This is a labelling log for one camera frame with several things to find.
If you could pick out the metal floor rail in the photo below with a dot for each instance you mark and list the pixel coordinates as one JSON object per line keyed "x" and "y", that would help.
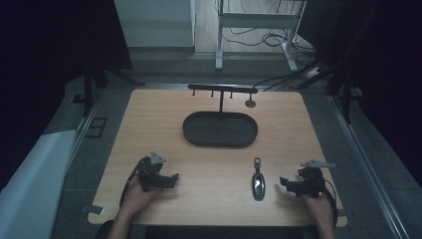
{"x": 365, "y": 166}
{"x": 84, "y": 124}

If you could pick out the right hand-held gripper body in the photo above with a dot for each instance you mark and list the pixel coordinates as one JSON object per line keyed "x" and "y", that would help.
{"x": 310, "y": 181}

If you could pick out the black hook stand with tray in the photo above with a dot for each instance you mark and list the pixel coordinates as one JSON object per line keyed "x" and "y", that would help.
{"x": 220, "y": 129}

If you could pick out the black metal stand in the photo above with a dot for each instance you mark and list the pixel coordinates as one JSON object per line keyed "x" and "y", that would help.
{"x": 89, "y": 83}

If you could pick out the white sheet board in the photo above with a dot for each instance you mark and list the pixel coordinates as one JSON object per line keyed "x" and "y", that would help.
{"x": 31, "y": 186}

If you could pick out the person's left hand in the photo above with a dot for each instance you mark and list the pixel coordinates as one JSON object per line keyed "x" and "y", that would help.
{"x": 139, "y": 197}

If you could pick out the person's right hand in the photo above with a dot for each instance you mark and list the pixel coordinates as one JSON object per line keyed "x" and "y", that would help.
{"x": 320, "y": 207}

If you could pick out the round grey hanging tag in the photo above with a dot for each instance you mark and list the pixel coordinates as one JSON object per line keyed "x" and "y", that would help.
{"x": 250, "y": 103}

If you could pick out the white metal desk frame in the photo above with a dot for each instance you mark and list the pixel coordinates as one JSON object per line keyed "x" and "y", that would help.
{"x": 255, "y": 20}

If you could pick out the black car key fob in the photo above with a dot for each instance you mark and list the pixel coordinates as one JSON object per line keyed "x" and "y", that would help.
{"x": 258, "y": 184}

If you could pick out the grey tape strip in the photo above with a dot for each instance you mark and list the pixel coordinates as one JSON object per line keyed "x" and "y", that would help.
{"x": 94, "y": 209}

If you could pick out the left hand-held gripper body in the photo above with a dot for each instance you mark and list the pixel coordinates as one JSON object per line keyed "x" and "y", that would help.
{"x": 148, "y": 171}

